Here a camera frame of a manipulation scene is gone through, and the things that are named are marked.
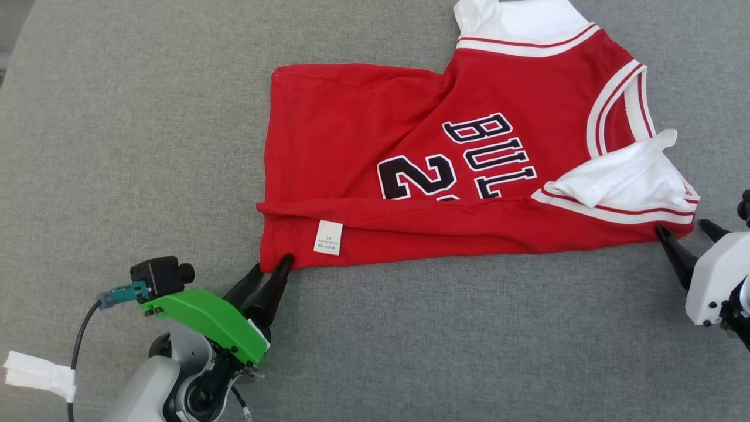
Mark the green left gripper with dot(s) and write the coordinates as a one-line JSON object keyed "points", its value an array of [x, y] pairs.
{"points": [[205, 313]]}

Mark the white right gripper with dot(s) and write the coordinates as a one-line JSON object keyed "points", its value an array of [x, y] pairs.
{"points": [[718, 275]]}

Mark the red and white basketball jersey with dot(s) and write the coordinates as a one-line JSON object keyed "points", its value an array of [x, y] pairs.
{"points": [[351, 146]]}

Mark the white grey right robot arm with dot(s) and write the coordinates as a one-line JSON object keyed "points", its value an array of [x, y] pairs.
{"points": [[739, 322]]}

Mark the white tape tag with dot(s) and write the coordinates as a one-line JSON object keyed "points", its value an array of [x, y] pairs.
{"points": [[35, 372]]}

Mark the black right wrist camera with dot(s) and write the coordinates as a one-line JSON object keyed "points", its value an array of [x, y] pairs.
{"points": [[745, 208]]}

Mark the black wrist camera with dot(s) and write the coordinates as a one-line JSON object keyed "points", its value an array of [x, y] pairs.
{"points": [[158, 275], [745, 208]]}

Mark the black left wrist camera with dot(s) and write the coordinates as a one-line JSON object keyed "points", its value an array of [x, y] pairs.
{"points": [[158, 275]]}

